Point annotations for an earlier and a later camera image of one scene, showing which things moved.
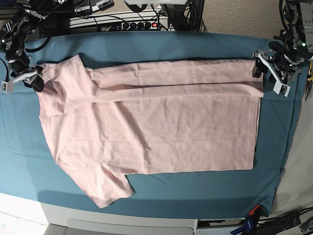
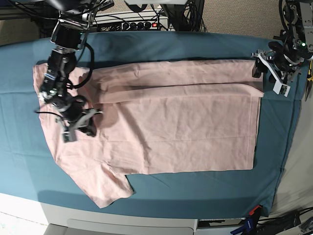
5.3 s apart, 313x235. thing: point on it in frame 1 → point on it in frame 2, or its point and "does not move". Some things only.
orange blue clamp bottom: x=250 y=223 does not move
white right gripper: x=286 y=78 does not move
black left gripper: x=37 y=83 → x=74 y=115
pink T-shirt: x=105 y=123 does not move
